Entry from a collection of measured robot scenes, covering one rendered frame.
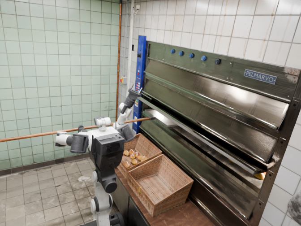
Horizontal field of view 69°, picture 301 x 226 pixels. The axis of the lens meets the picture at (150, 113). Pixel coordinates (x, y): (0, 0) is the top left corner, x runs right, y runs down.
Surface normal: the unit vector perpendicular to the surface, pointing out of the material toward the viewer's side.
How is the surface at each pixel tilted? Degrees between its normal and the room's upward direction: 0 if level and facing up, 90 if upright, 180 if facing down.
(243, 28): 90
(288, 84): 90
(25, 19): 90
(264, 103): 70
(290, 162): 90
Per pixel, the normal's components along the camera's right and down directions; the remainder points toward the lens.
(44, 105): 0.50, 0.36
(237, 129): -0.77, -0.25
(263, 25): -0.86, 0.11
